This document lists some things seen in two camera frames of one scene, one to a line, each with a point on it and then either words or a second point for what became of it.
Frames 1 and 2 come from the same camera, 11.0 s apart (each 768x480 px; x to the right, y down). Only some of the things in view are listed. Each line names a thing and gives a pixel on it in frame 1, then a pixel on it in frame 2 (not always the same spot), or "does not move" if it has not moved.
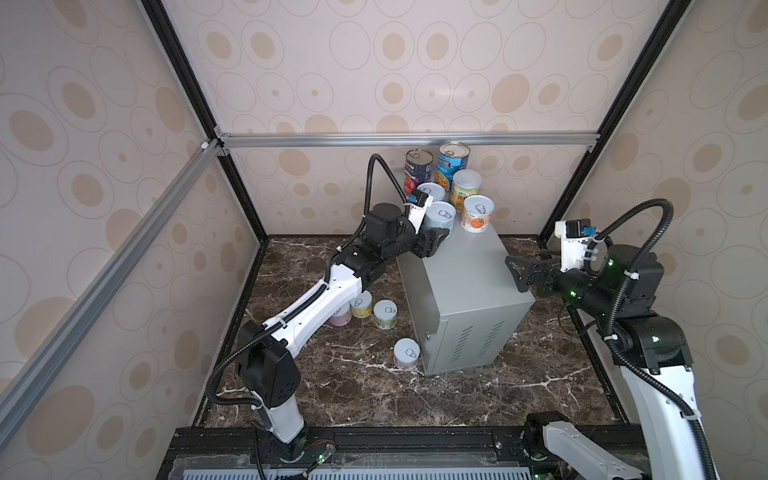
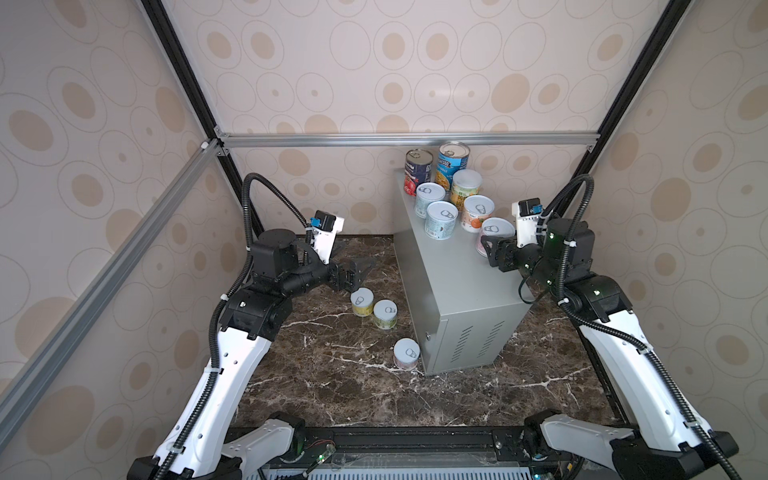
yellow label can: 465,182 does not move
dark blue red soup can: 417,168 does not move
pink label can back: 341,317 → 494,226
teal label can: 436,192 does not move
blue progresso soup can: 452,156 does not move
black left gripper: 422,243 → 351,279
